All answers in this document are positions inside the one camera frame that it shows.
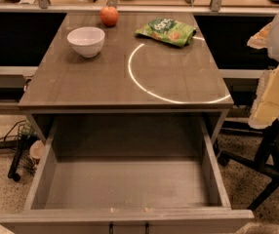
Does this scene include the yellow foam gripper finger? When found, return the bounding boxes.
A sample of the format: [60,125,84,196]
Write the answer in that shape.
[248,65,279,129]
[247,23,271,49]

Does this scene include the grey top drawer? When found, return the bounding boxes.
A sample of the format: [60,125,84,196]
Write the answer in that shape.
[0,114,254,234]

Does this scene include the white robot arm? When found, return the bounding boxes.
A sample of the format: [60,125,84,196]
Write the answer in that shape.
[247,13,279,129]

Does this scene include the grey drawer cabinet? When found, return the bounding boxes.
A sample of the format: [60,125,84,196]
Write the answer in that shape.
[19,12,233,139]

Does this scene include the black office chair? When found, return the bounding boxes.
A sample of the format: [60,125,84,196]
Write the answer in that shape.
[215,120,279,211]

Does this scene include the green snack bag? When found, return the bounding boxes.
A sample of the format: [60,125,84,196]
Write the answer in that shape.
[136,18,196,48]

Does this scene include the red apple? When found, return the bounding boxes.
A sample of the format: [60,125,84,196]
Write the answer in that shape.
[100,6,119,27]

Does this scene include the white ceramic bowl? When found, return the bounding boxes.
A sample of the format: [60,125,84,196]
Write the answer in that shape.
[67,26,105,58]

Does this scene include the black wire basket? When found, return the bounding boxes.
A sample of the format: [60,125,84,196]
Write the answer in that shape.
[8,120,38,181]

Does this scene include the black cable on floor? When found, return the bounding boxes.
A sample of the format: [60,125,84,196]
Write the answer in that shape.
[0,119,26,143]

